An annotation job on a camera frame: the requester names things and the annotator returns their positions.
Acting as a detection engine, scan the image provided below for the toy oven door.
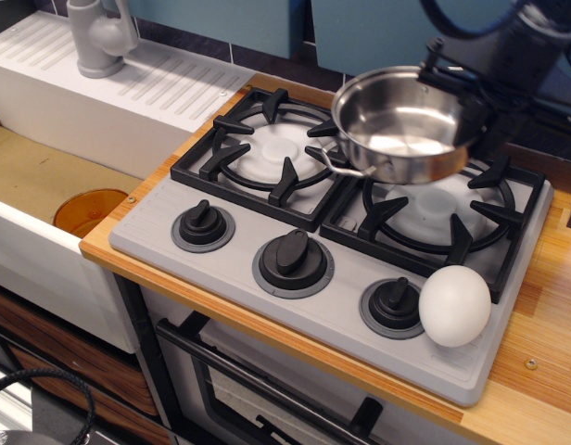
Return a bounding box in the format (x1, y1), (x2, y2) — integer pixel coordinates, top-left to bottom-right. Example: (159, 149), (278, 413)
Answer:
(142, 288), (474, 444)

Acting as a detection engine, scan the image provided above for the stainless steel pot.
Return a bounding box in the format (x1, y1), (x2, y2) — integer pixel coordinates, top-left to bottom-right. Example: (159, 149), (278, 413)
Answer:
(321, 66), (475, 184)

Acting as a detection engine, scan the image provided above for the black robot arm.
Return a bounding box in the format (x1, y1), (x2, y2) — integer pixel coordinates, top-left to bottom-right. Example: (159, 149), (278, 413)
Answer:
(419, 1), (571, 159)

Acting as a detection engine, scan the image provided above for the black burner grate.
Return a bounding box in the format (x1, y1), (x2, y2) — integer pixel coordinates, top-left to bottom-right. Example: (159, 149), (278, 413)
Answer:
(171, 87), (347, 232)
(320, 155), (552, 303)

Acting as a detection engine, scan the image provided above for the black left burner grate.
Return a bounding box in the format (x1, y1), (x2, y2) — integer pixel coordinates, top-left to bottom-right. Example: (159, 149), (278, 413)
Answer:
(171, 87), (347, 232)

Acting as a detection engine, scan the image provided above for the black stove knob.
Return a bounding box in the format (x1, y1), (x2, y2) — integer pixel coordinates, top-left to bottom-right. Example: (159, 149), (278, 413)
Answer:
(360, 277), (425, 340)
(252, 229), (335, 299)
(171, 199), (235, 254)

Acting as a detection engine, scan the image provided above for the black right stove knob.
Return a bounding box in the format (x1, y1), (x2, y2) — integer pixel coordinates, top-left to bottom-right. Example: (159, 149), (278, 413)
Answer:
(360, 277), (425, 340)

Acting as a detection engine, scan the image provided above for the black braided cable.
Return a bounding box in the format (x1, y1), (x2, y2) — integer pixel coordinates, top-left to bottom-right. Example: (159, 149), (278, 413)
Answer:
(0, 368), (96, 445)

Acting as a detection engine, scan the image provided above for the wooden drawer front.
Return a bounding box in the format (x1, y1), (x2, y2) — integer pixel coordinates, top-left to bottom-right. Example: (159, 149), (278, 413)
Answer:
(0, 287), (171, 445)

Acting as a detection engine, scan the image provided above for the black oven door handle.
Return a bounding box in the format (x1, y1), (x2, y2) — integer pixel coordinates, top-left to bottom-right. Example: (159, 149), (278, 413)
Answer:
(155, 312), (383, 444)

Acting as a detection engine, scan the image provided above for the grey toy stove top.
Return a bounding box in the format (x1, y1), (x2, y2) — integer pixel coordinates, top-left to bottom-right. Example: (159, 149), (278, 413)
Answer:
(109, 172), (551, 406)

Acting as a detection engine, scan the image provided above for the orange sink drain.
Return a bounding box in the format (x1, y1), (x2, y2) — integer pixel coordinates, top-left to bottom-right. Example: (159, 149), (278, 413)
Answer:
(53, 188), (128, 238)

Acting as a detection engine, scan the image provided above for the black right burner grate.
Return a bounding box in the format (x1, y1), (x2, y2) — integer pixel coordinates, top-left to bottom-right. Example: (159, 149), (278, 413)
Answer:
(320, 155), (552, 303)

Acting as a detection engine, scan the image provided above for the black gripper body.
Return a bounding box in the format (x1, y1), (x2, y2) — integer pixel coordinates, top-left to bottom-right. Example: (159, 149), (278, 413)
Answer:
(418, 39), (571, 159)

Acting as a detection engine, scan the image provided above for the white egg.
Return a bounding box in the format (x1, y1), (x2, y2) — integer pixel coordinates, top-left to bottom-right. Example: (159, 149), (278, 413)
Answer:
(419, 265), (491, 348)

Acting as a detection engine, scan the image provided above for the grey toy faucet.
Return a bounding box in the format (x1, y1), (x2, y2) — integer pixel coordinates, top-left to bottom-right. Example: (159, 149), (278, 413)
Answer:
(67, 0), (139, 79)

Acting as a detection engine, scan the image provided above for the black left stove knob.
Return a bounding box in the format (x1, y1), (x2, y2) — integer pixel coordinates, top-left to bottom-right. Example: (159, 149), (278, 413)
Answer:
(171, 199), (235, 254)

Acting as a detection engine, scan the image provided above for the white toy sink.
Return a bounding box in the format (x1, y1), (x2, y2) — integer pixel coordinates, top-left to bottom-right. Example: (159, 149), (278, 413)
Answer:
(0, 12), (252, 353)

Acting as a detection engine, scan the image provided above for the black middle stove knob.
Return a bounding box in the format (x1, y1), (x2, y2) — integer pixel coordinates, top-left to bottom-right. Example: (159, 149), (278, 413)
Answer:
(252, 229), (335, 299)

